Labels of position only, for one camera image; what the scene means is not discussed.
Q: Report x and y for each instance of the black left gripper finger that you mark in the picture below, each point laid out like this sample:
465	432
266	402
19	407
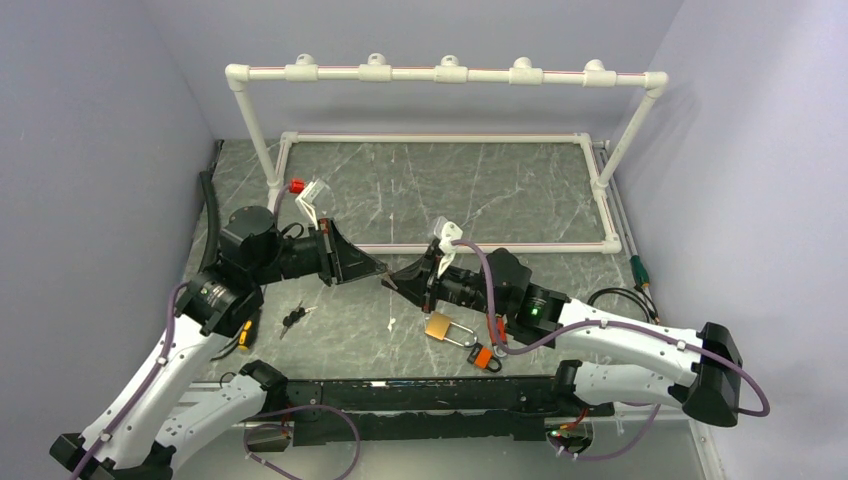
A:
352	266
341	248

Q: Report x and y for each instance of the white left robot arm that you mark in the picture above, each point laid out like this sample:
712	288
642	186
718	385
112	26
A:
140	436

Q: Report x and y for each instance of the brass padlock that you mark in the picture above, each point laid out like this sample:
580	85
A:
443	328

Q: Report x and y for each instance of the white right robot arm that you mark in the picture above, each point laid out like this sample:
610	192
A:
696	371

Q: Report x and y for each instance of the red handled adjustable wrench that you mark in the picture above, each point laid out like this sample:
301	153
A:
497	335

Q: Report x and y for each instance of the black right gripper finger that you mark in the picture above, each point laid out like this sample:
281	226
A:
417	271
414	289

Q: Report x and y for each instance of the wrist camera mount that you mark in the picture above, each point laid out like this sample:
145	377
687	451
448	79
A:
307	193
446	232

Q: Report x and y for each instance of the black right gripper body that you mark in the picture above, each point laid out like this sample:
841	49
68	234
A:
456	285

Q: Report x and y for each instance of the orange black screwdriver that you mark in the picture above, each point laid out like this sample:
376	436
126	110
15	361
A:
248	335

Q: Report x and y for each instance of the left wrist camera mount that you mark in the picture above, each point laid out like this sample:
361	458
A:
307	193

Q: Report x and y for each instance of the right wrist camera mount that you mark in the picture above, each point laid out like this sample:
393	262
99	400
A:
446	232

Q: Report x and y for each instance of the black key bunch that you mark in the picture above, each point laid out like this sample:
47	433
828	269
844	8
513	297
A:
294	316

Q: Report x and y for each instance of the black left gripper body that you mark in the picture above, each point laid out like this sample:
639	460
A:
296	257

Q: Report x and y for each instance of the small orange black padlock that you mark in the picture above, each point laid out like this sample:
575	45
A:
484	359

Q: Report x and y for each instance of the green handled screwdriver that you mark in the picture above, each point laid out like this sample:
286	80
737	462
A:
641	277

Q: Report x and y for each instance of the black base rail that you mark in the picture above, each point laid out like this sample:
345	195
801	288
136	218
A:
521	408

